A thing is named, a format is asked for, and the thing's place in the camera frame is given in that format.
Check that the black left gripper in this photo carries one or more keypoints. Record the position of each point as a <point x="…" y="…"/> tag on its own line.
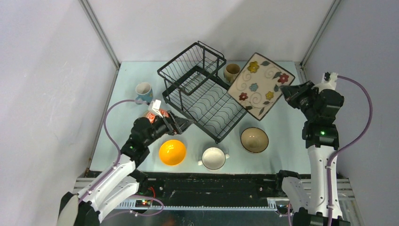
<point x="174" y="125"/>

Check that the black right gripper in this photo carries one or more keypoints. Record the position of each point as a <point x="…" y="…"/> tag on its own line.
<point x="306" y="88"/>

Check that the square floral ceramic plate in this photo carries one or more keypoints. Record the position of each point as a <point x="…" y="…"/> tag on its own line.
<point x="257" y="86"/>

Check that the blue floral mug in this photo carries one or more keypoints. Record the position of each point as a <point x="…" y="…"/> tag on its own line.
<point x="144" y="92"/>

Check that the beige ceramic mug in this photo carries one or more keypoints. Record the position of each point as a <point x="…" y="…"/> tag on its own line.
<point x="231" y="71"/>

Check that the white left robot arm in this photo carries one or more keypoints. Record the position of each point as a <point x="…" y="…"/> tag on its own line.
<point x="91" y="205"/>

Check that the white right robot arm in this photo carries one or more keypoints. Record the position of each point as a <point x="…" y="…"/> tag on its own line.
<point x="321" y="207"/>

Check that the yellow orange bowl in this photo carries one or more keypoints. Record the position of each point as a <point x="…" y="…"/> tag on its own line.
<point x="172" y="152"/>

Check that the orange patterned white bowl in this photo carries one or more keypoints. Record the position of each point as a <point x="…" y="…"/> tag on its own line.
<point x="151" y="117"/>

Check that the tan bowl with dark rim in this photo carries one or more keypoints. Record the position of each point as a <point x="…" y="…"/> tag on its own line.
<point x="254" y="140"/>

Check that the left electronics board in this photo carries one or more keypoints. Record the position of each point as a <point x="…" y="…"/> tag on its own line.
<point x="141" y="203"/>

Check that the electronics board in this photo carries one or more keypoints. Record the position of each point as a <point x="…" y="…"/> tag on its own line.
<point x="283" y="210"/>
<point x="141" y="203"/>

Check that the right electronics board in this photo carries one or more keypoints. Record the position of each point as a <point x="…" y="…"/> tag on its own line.
<point x="283" y="210"/>

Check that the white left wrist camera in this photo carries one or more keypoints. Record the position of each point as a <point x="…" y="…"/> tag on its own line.
<point x="154" y="107"/>

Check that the black wire dish rack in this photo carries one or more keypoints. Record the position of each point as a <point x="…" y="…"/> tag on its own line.
<point x="195" y="89"/>

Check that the white two-handled soup bowl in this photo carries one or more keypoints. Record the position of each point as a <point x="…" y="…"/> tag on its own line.
<point x="213" y="159"/>

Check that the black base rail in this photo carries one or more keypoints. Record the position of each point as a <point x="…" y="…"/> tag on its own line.
<point x="214" y="190"/>

